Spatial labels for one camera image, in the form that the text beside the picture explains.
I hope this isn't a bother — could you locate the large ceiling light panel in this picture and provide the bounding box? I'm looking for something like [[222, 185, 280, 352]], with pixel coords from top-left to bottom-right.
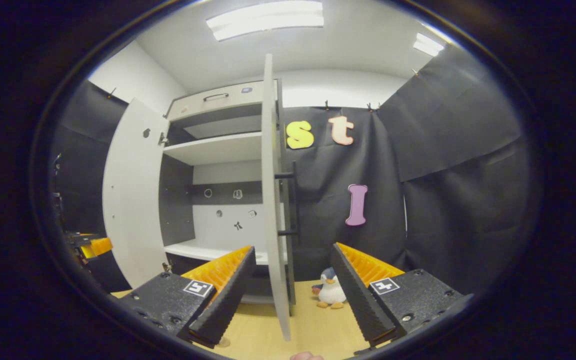
[[205, 0, 325, 42]]

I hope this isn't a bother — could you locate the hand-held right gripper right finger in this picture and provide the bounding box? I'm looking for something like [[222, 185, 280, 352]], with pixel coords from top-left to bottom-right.
[[329, 242, 469, 348]]

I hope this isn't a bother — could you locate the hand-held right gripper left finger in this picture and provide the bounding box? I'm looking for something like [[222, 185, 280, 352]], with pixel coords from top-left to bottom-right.
[[115, 244, 257, 349]]

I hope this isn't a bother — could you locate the white cabinet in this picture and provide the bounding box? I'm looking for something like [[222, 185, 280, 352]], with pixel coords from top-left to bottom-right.
[[158, 80, 299, 306]]

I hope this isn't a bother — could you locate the white cabinet drawer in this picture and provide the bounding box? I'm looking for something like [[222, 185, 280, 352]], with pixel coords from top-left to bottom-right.
[[167, 80, 265, 122]]

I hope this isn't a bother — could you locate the white cabinet door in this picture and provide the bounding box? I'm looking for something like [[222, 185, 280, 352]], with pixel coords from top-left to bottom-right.
[[102, 97, 171, 290], [260, 53, 294, 342]]

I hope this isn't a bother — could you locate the penguin plush toy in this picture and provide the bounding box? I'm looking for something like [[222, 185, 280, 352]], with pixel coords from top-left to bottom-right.
[[312, 266, 347, 310]]

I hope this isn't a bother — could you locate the small ceiling light panel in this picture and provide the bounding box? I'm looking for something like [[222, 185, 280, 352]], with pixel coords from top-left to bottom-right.
[[413, 32, 446, 57]]

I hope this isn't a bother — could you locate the black door handle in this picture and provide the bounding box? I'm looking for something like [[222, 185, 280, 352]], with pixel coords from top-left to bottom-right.
[[274, 161, 300, 246]]

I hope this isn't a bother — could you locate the black backdrop cloth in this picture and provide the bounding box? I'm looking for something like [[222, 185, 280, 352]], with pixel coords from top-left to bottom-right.
[[50, 42, 531, 296]]

